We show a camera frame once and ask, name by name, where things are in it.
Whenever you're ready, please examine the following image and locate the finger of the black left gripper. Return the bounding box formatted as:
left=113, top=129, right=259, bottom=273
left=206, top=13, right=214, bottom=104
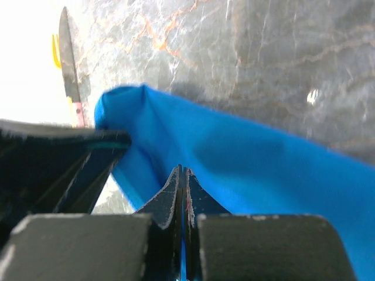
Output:
left=1, top=119, right=131, bottom=245

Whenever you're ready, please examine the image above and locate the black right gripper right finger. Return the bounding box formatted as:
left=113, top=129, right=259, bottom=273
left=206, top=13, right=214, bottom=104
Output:
left=184, top=168, right=356, bottom=280

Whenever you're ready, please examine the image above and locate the blue cloth napkin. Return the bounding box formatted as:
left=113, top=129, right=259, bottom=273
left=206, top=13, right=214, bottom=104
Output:
left=94, top=85, right=374, bottom=280

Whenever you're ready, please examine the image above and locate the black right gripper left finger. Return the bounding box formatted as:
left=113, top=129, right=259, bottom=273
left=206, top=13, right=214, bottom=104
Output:
left=1, top=167, right=182, bottom=280

